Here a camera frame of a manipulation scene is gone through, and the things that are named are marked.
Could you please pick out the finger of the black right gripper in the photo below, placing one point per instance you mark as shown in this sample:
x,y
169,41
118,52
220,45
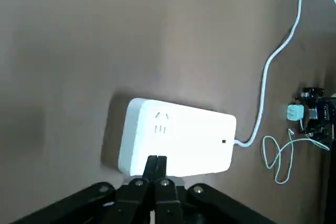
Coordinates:
x,y
317,130
313,95

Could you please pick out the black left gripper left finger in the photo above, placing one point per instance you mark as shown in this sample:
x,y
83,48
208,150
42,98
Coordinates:
x,y
131,197

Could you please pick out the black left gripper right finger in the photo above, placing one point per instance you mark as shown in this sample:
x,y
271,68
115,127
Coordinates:
x,y
170,203

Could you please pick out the light blue phone charger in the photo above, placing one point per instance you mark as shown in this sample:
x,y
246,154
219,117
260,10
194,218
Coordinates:
x,y
294,112

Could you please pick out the white power strip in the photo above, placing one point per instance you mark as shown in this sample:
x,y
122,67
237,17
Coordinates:
x,y
178,140

